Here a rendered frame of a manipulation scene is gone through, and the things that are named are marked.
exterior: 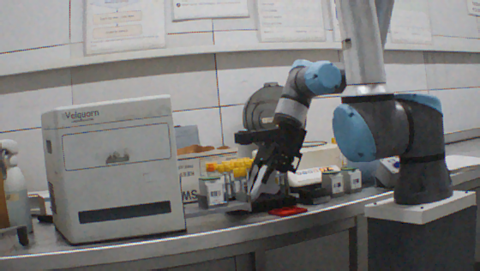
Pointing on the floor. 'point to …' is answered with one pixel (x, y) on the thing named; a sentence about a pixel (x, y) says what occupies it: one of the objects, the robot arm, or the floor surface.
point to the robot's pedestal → (423, 243)
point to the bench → (224, 231)
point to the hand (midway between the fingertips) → (250, 195)
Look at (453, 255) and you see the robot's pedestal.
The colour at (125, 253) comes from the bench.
